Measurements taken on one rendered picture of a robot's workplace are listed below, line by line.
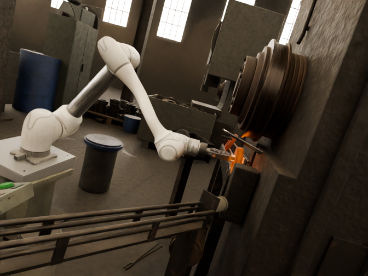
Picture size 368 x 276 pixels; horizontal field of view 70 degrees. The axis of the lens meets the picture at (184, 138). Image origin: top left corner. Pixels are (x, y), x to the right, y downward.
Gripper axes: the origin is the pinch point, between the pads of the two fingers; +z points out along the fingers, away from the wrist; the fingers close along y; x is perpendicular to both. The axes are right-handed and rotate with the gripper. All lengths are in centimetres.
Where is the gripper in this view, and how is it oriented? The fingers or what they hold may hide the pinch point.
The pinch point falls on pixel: (237, 159)
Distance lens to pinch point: 137.9
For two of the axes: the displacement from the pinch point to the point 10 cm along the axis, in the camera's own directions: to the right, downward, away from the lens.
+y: -1.4, 1.7, -9.8
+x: 2.3, -9.5, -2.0
